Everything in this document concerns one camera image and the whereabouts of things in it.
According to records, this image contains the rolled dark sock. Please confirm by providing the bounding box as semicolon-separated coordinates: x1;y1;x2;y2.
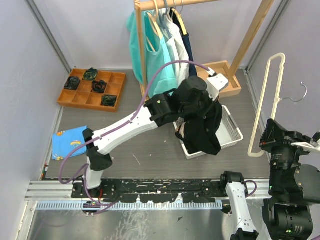
83;67;99;81
101;94;117;107
91;80;107;94
64;76;81;91

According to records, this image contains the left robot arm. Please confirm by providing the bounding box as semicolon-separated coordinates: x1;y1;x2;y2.
82;75;228;198

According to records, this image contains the rolled dark sock top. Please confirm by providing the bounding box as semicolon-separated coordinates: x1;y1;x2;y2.
83;67;99;81

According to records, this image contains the navy hanging t shirt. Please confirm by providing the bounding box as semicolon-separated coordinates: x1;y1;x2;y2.
172;9;201;81

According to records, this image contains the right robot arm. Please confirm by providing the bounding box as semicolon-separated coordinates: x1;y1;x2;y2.
219;118;320;240

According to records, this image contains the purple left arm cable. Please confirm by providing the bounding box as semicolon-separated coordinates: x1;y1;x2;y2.
58;59;216;216

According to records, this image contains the black printed t shirt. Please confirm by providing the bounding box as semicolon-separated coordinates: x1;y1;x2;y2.
175;100;223;156

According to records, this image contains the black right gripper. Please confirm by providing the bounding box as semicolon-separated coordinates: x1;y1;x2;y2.
260;116;316;193

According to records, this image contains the teal hanging t shirt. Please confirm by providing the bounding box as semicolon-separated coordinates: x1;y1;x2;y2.
126;12;178;98

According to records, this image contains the rolled dark sock bottom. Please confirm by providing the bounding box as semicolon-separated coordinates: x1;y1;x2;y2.
101;94;117;107

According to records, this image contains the blue folded cloth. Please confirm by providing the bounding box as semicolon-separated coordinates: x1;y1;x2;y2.
52;126;88;161

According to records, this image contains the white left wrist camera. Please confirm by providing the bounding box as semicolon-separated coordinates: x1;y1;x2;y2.
206;73;229;101

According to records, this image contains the wooden clothes rack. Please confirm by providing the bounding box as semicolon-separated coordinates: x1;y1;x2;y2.
126;0;273;98

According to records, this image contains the white slotted cable duct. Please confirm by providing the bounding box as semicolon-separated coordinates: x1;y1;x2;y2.
35;200;223;212

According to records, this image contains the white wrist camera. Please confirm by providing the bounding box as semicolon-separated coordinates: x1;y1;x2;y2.
206;73;229;101
291;131;320;153

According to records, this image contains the rolled dark sock middle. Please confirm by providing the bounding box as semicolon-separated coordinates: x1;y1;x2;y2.
91;80;107;94

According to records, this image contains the white hanging t shirt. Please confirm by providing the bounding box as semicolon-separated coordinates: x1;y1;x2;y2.
167;14;190;85

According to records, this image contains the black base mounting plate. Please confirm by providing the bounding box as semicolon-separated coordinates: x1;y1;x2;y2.
71;177;227;204

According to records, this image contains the rolled dark sock left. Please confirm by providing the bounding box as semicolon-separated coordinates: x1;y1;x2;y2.
64;76;81;91

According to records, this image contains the cream plastic hanger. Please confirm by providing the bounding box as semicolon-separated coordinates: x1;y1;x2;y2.
247;52;309;158

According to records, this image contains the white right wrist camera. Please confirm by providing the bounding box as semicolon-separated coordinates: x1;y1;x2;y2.
291;131;320;153

